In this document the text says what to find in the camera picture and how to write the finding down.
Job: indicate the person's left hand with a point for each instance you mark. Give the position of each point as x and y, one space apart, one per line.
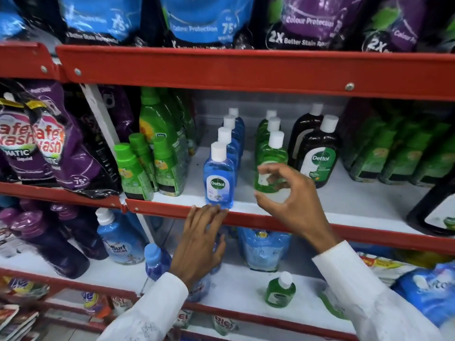
195 248

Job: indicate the person's right hand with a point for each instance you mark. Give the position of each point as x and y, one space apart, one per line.
302 209

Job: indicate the person's left middle finger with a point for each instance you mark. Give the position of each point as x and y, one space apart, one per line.
211 218

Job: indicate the person's right thumb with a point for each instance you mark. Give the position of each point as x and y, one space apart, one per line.
268 203

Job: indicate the person's left little finger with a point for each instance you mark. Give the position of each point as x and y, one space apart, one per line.
192 218

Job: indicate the person's left thumb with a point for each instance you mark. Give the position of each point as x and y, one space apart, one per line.
220 249

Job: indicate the person's left forearm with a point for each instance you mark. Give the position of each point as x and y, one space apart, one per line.
149 310

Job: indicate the person's right forearm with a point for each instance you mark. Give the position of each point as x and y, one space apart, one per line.
369 298

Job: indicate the blue antiseptic bottle white cap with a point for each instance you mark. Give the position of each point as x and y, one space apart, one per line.
239 115
235 126
229 138
218 177

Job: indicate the light blue refill pouch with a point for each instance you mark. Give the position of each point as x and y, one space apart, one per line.
265 250

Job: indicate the green antiseptic bottle white cap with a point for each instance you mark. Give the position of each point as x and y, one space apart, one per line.
268 115
272 156
270 126

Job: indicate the small green cleaner bottle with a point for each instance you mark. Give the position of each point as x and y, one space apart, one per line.
167 170
133 173
142 149

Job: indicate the brown antiseptic bottle white cap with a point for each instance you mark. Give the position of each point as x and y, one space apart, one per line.
318 156
302 127

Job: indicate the tiny green antiseptic bottle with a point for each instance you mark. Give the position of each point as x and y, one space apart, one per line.
280 292

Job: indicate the blue detergent bottle white cap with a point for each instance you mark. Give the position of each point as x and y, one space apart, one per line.
121 241

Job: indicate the white red sachet packet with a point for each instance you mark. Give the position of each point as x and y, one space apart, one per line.
224 326
183 318
121 305

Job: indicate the large green cleaner bottle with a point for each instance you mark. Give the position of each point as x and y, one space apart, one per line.
156 117

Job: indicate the purple detergent bottle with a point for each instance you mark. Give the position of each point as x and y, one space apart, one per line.
81 230
46 245

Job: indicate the flat green pouch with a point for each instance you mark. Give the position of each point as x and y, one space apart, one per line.
332 303

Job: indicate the orange yellow sachet packet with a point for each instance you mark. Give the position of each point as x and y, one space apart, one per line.
94 303

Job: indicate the white yellow packet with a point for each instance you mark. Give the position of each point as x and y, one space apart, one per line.
387 268

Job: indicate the purple black detergent pouch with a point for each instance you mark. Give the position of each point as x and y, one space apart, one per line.
16 145
71 152

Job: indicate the large black bottle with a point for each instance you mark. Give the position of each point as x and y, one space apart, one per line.
432 209

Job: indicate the yellow purple sachet packet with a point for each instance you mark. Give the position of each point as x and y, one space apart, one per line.
25 287

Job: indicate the blue white detergent pouch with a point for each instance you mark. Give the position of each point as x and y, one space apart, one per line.
430 291

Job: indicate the stack of red white packets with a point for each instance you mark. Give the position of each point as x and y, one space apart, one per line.
16 323

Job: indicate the long red shelf rail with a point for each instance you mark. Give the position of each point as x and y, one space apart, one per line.
248 69
89 285
355 232

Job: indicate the white shelf bracket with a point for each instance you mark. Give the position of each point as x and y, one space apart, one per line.
101 113

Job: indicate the short red shelf rail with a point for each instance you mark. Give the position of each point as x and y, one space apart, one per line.
25 62
53 195

